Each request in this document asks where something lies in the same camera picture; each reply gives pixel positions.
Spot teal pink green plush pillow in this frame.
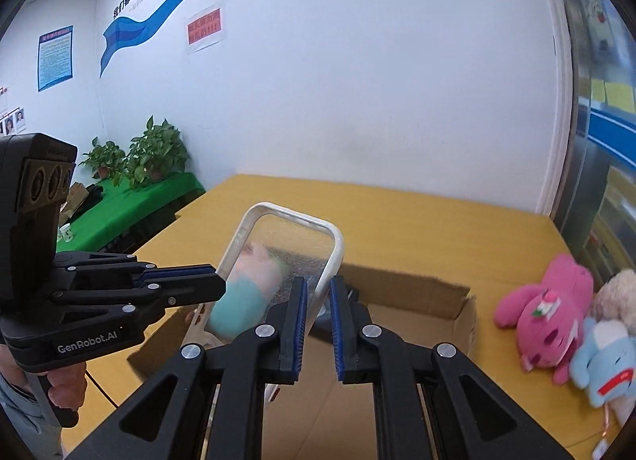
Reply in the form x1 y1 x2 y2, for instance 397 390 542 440
209 242 294 342

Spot glass door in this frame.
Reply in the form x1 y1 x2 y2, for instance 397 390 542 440
547 0 636 292

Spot person's left hand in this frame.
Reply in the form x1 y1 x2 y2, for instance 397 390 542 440
47 365 88 414

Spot black cable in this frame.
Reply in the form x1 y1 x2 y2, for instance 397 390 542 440
84 371 122 410

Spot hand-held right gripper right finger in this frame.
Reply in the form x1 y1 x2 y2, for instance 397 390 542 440
329 275 572 460

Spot brown cardboard box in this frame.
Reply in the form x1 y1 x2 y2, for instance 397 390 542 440
128 261 478 460

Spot wooden desktop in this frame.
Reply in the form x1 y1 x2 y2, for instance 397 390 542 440
62 173 627 460

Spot red wall notice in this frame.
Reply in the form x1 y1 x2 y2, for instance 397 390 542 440
186 7 224 54

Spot large potted green plant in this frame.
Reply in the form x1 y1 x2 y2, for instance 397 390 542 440
124 115 190 187

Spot beige plush toy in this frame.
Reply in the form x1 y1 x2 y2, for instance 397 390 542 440
591 269 636 327

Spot blue wall decal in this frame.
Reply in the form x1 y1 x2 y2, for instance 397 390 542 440
99 0 458 78

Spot green tablecloth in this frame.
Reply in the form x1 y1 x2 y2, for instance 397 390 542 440
56 172 207 255

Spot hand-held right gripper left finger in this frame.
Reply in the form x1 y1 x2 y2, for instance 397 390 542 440
64 276 310 460

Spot small cardboard box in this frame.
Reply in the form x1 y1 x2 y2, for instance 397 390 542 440
62 182 90 222

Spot cartoon door sticker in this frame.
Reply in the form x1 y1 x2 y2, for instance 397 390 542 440
581 0 622 54

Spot wall photo board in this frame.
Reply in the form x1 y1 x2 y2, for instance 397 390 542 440
0 85 28 138

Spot blue wall notice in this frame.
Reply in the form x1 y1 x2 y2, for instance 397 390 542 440
37 25 74 92

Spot pink plush toy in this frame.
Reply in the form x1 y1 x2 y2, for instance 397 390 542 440
494 254 594 386

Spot clear plastic container lid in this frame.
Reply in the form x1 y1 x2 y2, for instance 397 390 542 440
191 202 345 408

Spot small potted green plant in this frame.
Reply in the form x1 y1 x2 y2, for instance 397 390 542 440
78 137 127 187

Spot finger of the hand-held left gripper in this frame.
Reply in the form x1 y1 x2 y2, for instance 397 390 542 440
54 250 219 289
48 272 228 326

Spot blue elephant plush toy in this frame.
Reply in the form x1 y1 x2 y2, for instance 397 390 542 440
569 318 636 408

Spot yellow sticky notes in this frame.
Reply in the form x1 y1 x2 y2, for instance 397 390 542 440
590 77 636 110

